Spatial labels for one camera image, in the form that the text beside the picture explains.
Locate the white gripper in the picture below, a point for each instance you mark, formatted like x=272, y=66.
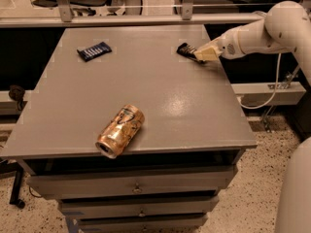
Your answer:
x=227, y=47

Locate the dark chocolate rxbar wrapper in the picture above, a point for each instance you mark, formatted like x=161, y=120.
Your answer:
x=187, y=51

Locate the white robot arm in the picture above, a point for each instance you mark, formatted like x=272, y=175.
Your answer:
x=286, y=27

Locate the crushed orange soda can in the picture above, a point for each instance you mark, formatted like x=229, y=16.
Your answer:
x=116, y=136

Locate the blue snack bar wrapper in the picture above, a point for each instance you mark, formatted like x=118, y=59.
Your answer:
x=93, y=52

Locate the grey drawer cabinet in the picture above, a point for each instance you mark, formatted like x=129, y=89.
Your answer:
x=173, y=169

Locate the black caster leg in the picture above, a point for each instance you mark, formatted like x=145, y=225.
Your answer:
x=13, y=168

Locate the metal railing frame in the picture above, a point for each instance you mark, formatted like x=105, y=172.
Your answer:
x=22, y=13

